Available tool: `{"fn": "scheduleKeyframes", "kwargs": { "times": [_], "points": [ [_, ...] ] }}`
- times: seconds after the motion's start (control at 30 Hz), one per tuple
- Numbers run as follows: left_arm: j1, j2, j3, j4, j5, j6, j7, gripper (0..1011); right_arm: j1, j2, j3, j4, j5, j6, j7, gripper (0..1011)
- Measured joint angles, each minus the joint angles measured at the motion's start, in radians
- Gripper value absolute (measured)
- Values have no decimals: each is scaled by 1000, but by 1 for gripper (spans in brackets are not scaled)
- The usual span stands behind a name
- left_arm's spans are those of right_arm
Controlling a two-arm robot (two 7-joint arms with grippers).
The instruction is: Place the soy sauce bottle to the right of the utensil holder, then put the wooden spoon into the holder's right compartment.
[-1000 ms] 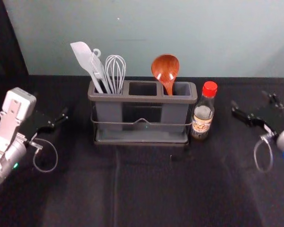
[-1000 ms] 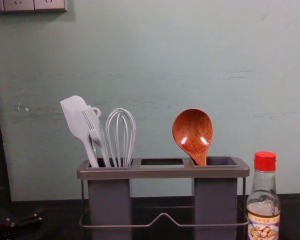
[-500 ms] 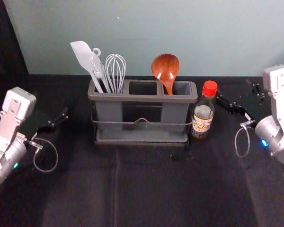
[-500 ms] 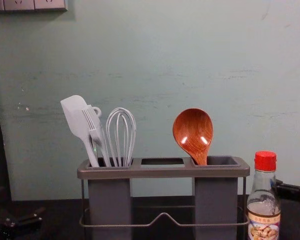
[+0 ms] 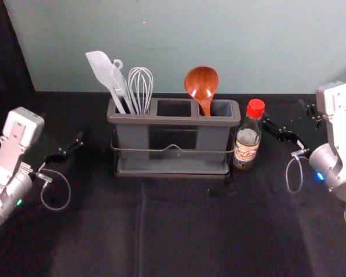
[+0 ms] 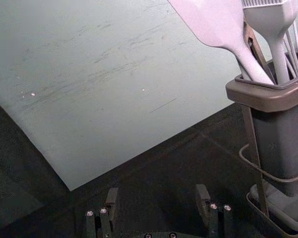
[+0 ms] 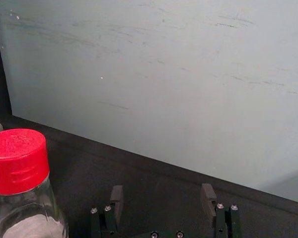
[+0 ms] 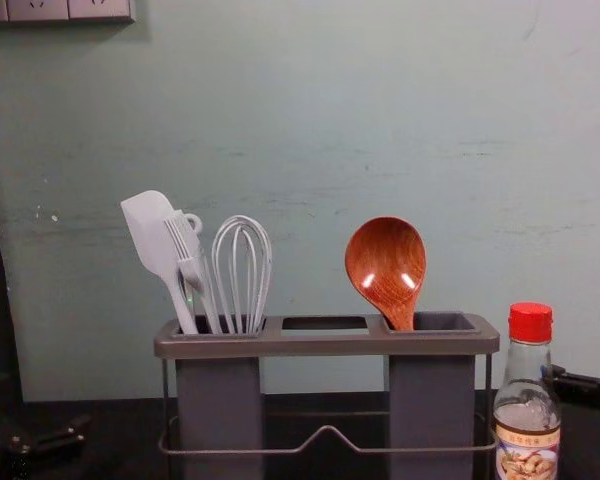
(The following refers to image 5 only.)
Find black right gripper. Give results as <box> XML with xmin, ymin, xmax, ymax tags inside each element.
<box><xmin>261</xmin><ymin>99</ymin><xmax>335</xmax><ymax>156</ymax></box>

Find brown wooden ladle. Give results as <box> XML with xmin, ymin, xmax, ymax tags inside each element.
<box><xmin>183</xmin><ymin>65</ymin><xmax>220</xmax><ymax>117</ymax></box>

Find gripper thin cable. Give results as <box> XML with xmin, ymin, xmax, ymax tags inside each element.
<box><xmin>285</xmin><ymin>147</ymin><xmax>310</xmax><ymax>194</ymax></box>
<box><xmin>34</xmin><ymin>168</ymin><xmax>72</xmax><ymax>211</ymax></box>

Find grey silicone spatula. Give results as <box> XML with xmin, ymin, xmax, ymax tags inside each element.
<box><xmin>85</xmin><ymin>50</ymin><xmax>128</xmax><ymax>115</ymax></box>

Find dark grey drip tray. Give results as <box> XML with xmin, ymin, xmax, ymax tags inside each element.
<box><xmin>114</xmin><ymin>161</ymin><xmax>231</xmax><ymax>180</ymax></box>

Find grey whisk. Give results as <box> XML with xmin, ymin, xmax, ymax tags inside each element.
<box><xmin>127</xmin><ymin>66</ymin><xmax>155</xmax><ymax>115</ymax></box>

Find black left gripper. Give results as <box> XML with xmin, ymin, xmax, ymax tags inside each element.
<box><xmin>24</xmin><ymin>131</ymin><xmax>85</xmax><ymax>174</ymax></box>

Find steel wire frame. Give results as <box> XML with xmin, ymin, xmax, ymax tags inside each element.
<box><xmin>109</xmin><ymin>138</ymin><xmax>235</xmax><ymax>177</ymax></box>

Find sauce bottle with red cap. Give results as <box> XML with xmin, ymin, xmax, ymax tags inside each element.
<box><xmin>232</xmin><ymin>98</ymin><xmax>266</xmax><ymax>174</ymax></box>

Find grey utensil holder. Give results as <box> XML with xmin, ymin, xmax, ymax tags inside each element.
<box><xmin>106</xmin><ymin>96</ymin><xmax>242</xmax><ymax>171</ymax></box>

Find black table cloth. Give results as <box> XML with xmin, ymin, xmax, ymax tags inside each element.
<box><xmin>0</xmin><ymin>89</ymin><xmax>346</xmax><ymax>277</ymax></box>

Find grey tongs with ring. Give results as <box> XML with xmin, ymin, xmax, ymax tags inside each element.
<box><xmin>109</xmin><ymin>58</ymin><xmax>135</xmax><ymax>115</ymax></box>

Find right gripper thin cable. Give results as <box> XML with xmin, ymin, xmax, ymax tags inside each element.
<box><xmin>285</xmin><ymin>147</ymin><xmax>310</xmax><ymax>194</ymax></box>

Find black backdrop panel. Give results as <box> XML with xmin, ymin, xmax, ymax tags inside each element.
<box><xmin>0</xmin><ymin>0</ymin><xmax>36</xmax><ymax>93</ymax></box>

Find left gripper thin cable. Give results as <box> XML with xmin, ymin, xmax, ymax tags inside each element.
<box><xmin>34</xmin><ymin>168</ymin><xmax>72</xmax><ymax>211</ymax></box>

